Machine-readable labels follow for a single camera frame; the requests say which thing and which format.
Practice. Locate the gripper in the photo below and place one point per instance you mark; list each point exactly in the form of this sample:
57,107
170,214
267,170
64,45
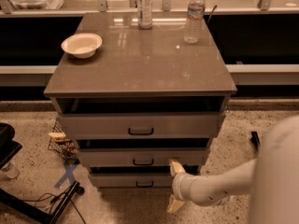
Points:
179,186

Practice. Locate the grey bottom drawer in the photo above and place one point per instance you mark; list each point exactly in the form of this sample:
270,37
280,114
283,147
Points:
149,180

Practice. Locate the grey drawer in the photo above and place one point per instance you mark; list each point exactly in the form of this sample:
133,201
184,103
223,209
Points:
149,180
138,157
141,126

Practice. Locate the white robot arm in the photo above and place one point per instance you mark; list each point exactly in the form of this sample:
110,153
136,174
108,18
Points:
271,180

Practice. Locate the grey middle drawer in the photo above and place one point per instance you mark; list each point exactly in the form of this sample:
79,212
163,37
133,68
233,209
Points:
138,157

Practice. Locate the grey top drawer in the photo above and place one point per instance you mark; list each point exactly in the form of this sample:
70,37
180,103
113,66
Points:
141,126

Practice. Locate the grey drawer cabinet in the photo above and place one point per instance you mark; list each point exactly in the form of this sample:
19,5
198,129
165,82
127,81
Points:
141,72

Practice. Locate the black metal bar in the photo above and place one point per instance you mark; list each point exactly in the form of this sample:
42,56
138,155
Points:
255,140

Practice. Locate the blue tape cross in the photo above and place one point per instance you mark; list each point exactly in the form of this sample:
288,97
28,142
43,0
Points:
69,168

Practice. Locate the snack packet in basket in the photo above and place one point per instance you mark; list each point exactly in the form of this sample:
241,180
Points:
60,141

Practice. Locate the clear water bottle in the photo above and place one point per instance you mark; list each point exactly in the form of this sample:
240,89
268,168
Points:
194,18

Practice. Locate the white paper bowl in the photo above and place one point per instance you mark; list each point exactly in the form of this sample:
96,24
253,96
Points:
82,46

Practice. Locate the clear plastic cup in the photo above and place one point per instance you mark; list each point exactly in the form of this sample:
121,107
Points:
10,170

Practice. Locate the black stand base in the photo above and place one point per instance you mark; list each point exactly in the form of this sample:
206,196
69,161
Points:
42,208

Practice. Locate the labelled drink bottle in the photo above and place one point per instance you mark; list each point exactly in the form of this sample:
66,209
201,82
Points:
144,13

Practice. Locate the black wire basket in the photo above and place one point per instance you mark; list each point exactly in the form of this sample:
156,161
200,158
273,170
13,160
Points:
66,155

